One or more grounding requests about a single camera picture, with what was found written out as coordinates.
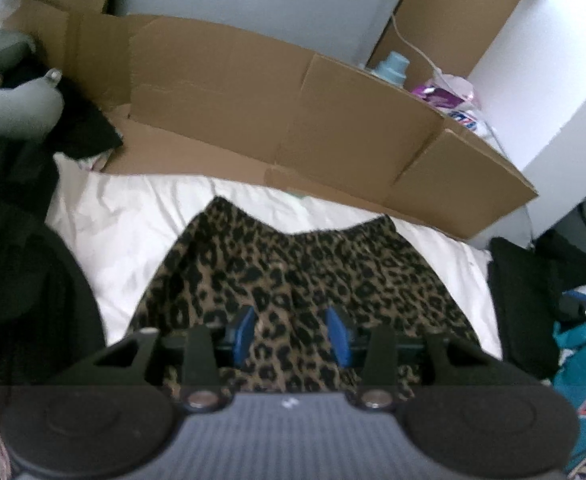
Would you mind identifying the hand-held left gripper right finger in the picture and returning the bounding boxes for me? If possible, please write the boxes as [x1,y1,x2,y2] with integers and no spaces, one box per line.
[325,307,544,410]

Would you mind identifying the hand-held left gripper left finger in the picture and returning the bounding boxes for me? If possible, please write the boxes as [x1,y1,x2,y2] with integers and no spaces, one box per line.
[80,305,258,411]

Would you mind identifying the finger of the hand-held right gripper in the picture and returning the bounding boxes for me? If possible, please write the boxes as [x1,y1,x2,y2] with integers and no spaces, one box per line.
[558,292,586,333]

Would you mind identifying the leopard print skirt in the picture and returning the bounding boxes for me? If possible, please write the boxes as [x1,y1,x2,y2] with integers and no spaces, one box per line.
[125,195,480,398]

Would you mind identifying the black clothes pile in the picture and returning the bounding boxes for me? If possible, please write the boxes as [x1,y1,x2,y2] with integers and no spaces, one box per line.
[536,227,586,293]

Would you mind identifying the black folded clothes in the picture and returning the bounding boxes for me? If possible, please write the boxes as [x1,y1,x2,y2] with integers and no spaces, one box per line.
[487,236,566,382]

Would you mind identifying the cream printed bedsheet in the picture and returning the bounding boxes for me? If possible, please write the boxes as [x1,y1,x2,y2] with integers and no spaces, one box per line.
[45,152,504,361]

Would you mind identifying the brown folded cardboard sheet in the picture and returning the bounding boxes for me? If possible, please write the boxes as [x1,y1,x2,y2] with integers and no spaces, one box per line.
[3,0,539,241]

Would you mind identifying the dark grey cloth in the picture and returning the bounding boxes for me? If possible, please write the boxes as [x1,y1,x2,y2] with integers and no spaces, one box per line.
[0,140,108,391]

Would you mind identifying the purple detergent bag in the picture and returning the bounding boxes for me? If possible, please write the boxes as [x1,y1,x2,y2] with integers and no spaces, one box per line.
[412,74,496,137]

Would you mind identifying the black cloth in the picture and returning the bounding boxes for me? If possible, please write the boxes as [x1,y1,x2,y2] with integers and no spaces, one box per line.
[3,52,124,160]

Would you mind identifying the detergent bottle with blue cap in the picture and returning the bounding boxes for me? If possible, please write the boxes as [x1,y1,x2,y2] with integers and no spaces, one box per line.
[373,51,412,85]

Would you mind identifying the tall brown cardboard panel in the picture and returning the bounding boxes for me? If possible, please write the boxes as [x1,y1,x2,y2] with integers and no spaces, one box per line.
[365,0,546,81]

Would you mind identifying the grey neck pillow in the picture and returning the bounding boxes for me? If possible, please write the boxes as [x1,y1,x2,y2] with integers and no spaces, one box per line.
[0,29,64,150]

